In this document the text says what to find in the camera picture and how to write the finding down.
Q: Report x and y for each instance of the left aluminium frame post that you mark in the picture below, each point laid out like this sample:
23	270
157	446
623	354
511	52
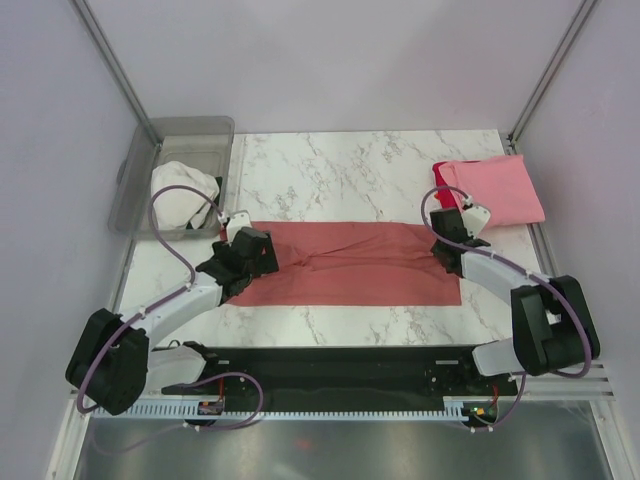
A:
109	57

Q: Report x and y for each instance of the right aluminium frame post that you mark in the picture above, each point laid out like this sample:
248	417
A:
567	42

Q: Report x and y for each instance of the aluminium rail profile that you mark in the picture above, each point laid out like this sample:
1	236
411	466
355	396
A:
575	382

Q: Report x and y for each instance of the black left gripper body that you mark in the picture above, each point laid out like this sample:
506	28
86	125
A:
219	249

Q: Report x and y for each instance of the aluminium frame post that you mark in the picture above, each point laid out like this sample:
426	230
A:
109	57
567	42

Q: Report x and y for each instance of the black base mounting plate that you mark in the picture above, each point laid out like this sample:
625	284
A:
386	353

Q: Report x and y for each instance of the light pink folded t-shirt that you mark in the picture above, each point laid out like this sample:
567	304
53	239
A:
502	184

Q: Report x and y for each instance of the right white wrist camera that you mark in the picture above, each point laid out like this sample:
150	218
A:
475	217

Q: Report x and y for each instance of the magenta red folded t-shirt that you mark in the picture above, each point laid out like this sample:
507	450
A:
445	190

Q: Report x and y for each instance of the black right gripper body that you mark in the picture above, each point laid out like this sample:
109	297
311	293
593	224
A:
435	249

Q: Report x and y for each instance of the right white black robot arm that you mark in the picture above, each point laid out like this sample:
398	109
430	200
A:
552	327

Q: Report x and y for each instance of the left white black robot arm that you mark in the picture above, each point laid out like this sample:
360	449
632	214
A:
110	364

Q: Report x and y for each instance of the white crumpled t-shirt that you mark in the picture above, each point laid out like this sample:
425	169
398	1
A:
171	208

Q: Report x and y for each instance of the white slotted cable duct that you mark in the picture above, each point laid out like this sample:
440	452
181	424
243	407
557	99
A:
208	408

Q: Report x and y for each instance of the salmon red t-shirt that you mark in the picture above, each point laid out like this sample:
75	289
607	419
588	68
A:
381	264

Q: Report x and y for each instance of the grey transparent plastic bin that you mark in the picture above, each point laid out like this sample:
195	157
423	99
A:
203	143

